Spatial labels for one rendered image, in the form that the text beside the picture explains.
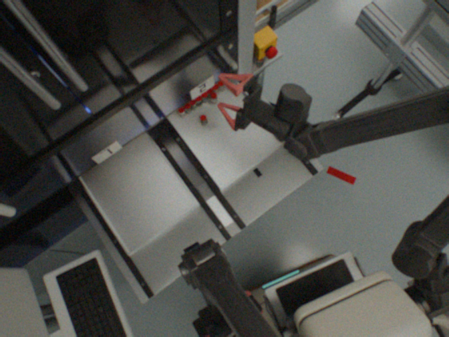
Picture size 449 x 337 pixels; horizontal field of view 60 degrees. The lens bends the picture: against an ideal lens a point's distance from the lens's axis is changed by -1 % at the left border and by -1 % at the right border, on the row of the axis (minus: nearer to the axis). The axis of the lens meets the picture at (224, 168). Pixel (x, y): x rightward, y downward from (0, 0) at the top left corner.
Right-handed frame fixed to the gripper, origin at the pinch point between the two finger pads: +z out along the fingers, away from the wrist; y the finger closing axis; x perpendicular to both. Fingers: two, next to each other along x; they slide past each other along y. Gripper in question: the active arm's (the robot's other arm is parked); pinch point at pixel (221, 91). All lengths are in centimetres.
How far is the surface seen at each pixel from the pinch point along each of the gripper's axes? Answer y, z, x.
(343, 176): 109, -30, 79
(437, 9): 13, -30, 92
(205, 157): 34.8, 6.1, 1.5
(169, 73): 0.8, 14.8, -2.3
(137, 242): 45, 8, -31
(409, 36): 34, -24, 104
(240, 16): -8.6, 7.0, 16.9
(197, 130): 31.9, 13.8, 7.1
